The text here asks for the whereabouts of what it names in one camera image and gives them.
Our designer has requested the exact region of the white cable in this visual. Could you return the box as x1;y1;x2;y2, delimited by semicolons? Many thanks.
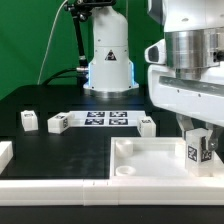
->
37;0;69;86

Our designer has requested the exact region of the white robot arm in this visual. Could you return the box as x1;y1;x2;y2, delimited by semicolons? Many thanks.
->
84;0;224;151

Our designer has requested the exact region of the white obstacle left wall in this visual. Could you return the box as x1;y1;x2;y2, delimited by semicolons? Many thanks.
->
0;141;13;174

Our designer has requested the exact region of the black cable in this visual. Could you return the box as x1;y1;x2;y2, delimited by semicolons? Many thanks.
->
42;67;88;86

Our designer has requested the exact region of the white obstacle front wall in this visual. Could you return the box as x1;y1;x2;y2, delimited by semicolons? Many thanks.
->
0;177;224;206

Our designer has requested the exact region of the white square table top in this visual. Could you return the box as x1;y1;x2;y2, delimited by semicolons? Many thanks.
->
110;137;224;178

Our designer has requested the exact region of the white obstacle wall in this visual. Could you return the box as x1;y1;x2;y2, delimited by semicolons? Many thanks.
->
0;141;13;174
0;177;224;206

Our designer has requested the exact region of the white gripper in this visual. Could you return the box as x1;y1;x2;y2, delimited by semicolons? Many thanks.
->
148;65;224;152

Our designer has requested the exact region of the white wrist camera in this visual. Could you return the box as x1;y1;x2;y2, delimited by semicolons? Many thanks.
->
144;39;166;65

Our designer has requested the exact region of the white fiducial marker sheet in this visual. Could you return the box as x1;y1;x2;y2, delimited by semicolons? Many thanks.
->
71;110;145;127

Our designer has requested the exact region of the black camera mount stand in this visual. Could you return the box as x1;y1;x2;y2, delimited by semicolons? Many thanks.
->
64;0;118;73

